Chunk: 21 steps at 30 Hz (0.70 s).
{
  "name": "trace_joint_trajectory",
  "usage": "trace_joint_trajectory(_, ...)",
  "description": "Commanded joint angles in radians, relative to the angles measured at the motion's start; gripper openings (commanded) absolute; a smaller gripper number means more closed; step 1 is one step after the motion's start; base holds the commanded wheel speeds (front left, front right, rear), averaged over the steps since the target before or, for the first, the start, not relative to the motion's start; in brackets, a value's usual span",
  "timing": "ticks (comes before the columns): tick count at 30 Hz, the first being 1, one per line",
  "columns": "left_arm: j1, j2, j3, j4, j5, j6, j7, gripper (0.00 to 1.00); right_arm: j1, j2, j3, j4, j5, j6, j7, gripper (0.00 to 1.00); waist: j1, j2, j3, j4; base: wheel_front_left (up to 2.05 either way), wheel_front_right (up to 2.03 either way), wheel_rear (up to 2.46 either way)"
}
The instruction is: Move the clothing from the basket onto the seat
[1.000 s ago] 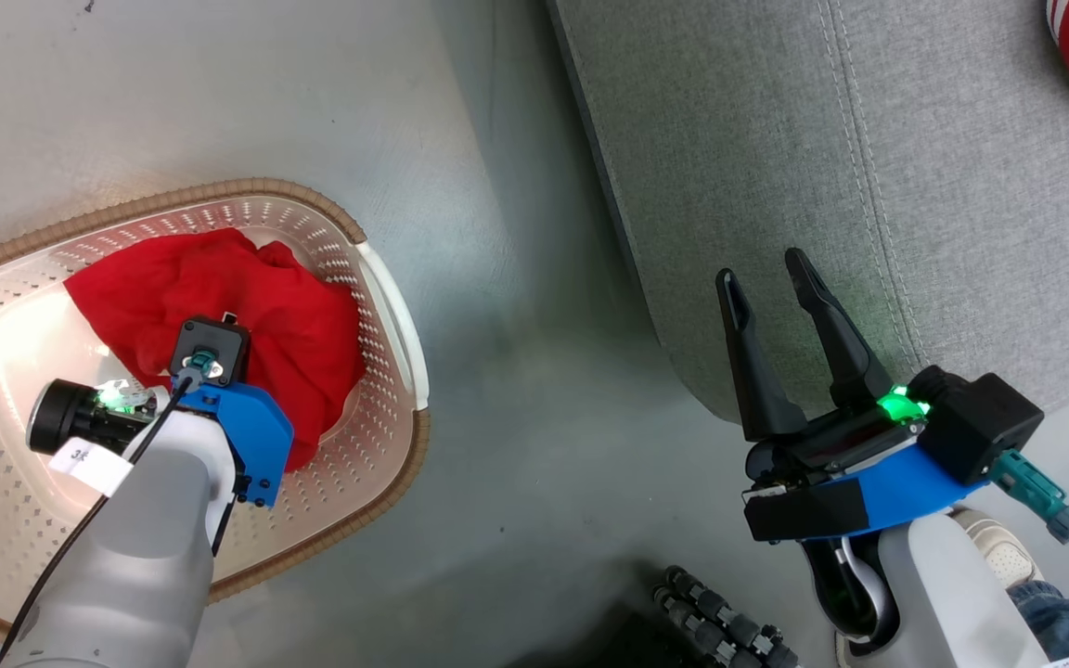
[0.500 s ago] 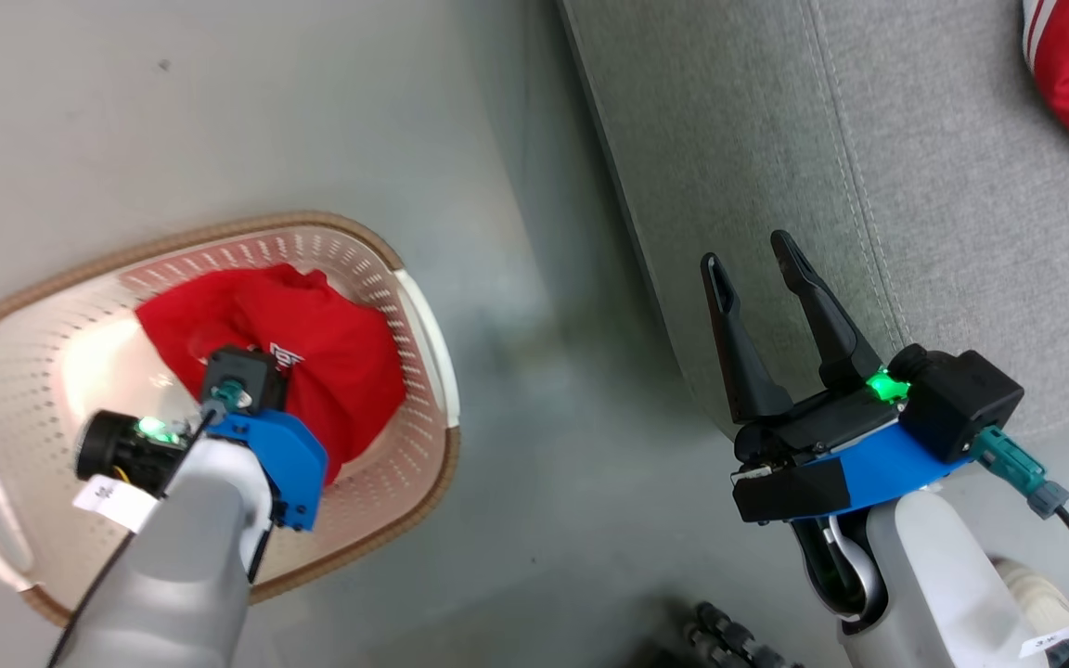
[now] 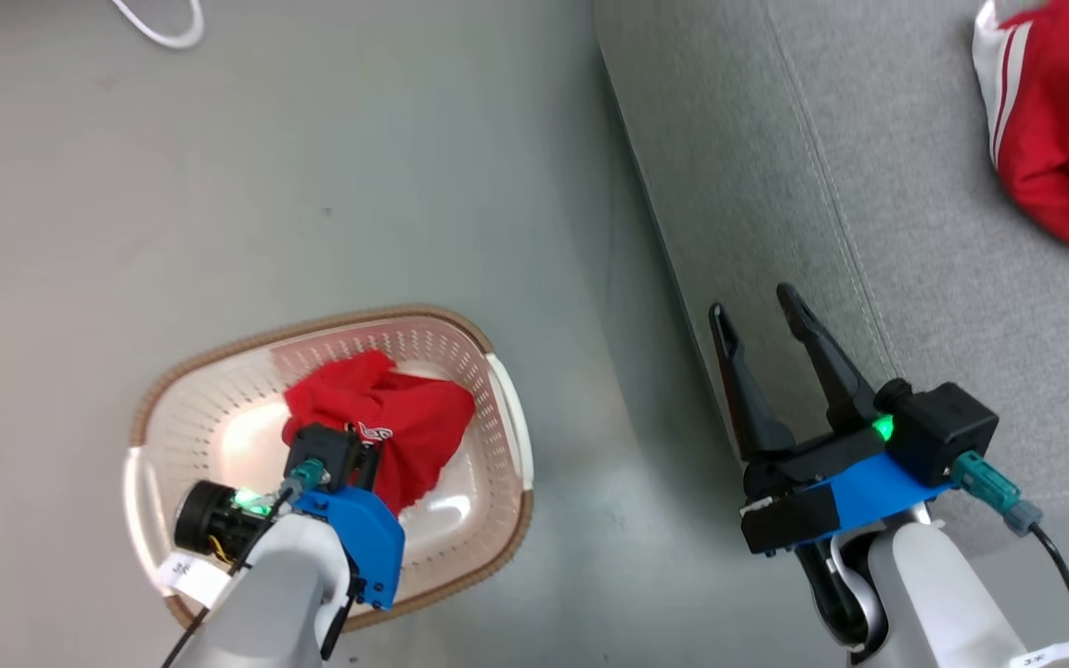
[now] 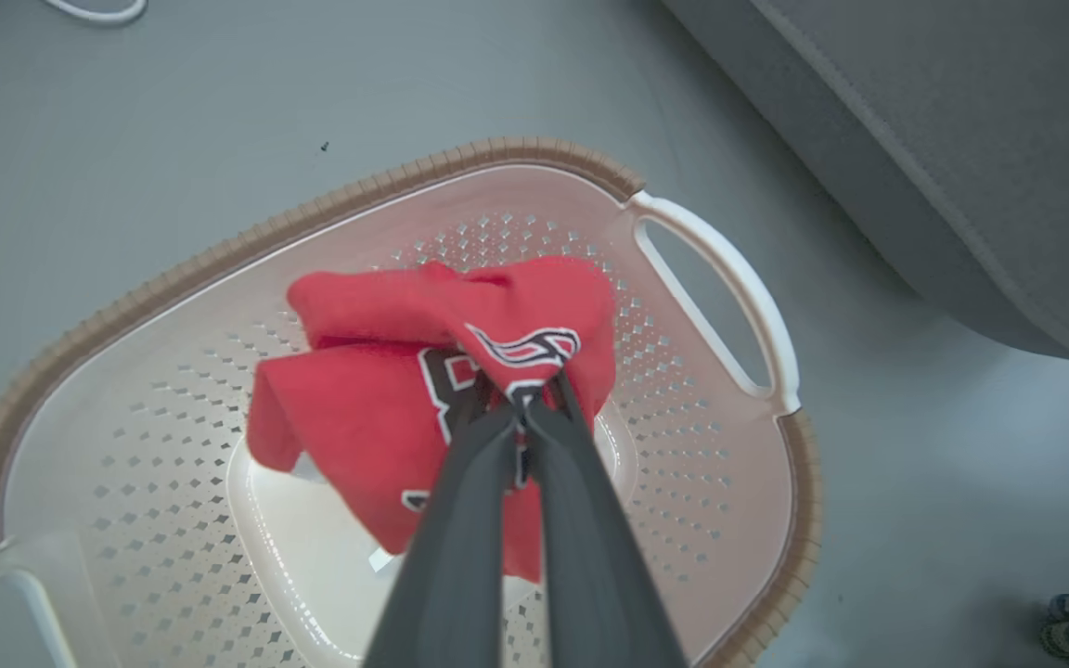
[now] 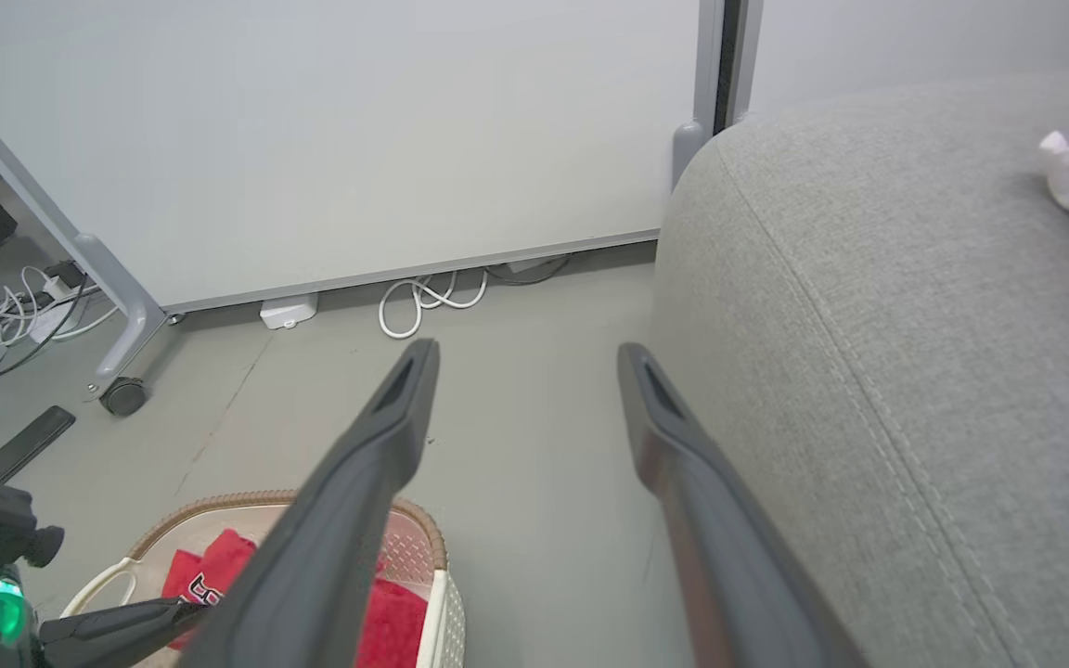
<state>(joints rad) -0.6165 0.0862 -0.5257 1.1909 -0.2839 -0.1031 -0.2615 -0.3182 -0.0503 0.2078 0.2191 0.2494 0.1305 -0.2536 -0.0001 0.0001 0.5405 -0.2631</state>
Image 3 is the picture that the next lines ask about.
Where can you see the grey fabric sofa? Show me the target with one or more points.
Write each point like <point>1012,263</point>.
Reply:
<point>869,232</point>

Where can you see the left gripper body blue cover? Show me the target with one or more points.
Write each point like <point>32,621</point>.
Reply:
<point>367,538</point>

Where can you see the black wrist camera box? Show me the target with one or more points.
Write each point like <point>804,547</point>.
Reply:
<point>938,429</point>
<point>326,455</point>

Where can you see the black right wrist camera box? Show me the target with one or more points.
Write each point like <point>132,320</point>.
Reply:
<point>938,429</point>

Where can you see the white laundry basket brown rim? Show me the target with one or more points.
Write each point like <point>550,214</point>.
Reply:
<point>219,417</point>

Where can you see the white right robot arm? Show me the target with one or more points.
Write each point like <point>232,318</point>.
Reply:
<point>933,594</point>

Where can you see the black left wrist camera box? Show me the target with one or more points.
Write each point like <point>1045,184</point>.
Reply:
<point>326,455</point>

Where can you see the red garment with print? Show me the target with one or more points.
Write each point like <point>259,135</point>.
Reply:
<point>395,417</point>

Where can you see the red white striped garment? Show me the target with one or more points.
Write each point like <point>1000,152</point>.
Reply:
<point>1063,130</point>

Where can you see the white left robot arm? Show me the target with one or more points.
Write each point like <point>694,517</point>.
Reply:
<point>265,603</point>

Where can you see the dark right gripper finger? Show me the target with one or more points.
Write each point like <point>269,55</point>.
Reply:
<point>827,362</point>
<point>743,399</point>

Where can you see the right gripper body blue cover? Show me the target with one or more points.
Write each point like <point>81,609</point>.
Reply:
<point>831,492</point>

